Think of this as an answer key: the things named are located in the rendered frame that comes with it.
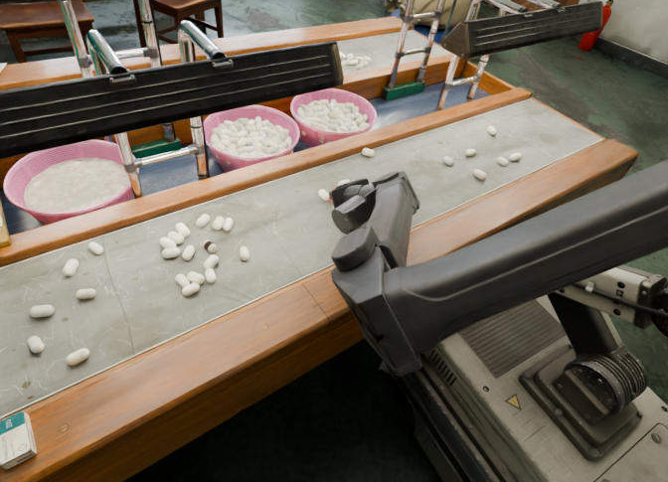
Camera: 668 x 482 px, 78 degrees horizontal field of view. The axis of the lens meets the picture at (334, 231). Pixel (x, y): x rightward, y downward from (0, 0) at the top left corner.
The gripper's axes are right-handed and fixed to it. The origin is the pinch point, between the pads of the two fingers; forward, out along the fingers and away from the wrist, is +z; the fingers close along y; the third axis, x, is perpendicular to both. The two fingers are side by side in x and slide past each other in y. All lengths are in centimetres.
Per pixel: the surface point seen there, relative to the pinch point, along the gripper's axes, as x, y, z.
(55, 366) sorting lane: 9, 61, -6
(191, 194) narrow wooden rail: -10.0, 28.0, 12.5
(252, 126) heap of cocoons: -22.5, 1.0, 30.6
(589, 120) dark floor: 27, -289, 82
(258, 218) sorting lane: -0.8, 17.2, 4.8
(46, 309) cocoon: 1, 60, 1
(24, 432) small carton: 12, 66, -17
